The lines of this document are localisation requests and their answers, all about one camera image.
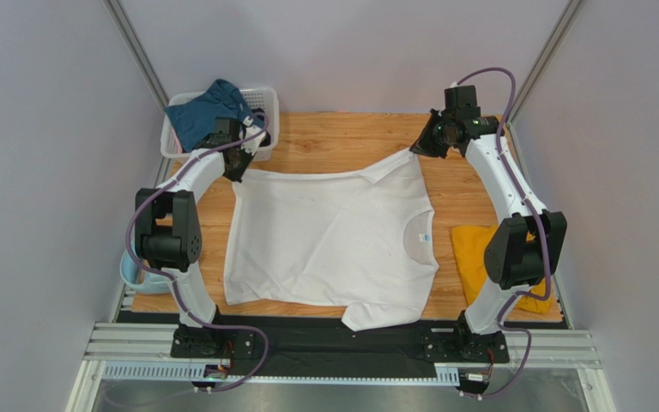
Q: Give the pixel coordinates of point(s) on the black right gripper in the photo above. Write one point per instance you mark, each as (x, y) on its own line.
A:
(427, 137)

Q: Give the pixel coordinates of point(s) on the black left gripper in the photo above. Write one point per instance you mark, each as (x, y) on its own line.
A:
(236, 175)

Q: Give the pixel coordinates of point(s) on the white t shirt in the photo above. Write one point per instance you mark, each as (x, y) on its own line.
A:
(361, 240)

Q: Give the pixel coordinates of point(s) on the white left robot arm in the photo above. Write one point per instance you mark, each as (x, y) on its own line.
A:
(164, 235)

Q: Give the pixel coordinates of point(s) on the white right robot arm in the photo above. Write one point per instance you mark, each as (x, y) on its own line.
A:
(523, 253)

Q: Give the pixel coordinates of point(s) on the blue t shirt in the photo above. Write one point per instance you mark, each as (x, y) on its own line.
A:
(195, 118)

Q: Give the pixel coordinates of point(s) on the folded yellow t shirt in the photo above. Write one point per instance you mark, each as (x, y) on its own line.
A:
(469, 245)

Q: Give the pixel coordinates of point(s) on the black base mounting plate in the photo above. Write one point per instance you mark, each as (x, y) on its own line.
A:
(300, 347)

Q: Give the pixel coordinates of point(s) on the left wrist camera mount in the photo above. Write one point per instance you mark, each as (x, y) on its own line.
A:
(255, 132)

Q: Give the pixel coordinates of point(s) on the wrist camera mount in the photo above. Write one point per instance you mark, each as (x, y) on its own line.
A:
(255, 132)
(461, 102)

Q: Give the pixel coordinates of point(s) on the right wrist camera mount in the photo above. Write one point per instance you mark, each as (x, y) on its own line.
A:
(461, 102)

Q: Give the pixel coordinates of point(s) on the aluminium frame rail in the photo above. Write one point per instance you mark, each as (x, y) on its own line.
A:
(130, 351)

